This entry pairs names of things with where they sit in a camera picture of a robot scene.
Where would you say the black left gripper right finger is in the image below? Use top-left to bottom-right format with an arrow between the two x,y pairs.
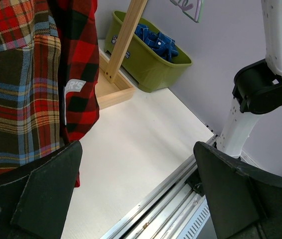
193,141 -> 282,239

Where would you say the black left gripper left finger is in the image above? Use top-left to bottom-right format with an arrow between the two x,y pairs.
0,141 -> 83,239

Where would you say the red black checked shirt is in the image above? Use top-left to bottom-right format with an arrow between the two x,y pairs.
53,0 -> 101,189

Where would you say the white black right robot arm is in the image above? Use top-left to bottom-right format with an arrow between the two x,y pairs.
216,0 -> 282,158

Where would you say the brown multicolour plaid shirt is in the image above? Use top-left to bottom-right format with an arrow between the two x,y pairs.
0,0 -> 61,174

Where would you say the blue checked shirt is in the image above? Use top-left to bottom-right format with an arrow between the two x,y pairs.
135,23 -> 179,62

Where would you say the lilac plastic hanger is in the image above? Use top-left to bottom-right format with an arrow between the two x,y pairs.
170,0 -> 204,23

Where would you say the wooden clothes rack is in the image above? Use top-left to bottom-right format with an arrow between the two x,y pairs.
96,0 -> 147,110

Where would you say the green plastic bin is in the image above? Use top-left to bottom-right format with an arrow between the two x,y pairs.
103,9 -> 193,93

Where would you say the aluminium mounting rail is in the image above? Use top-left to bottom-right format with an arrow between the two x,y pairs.
104,136 -> 218,239

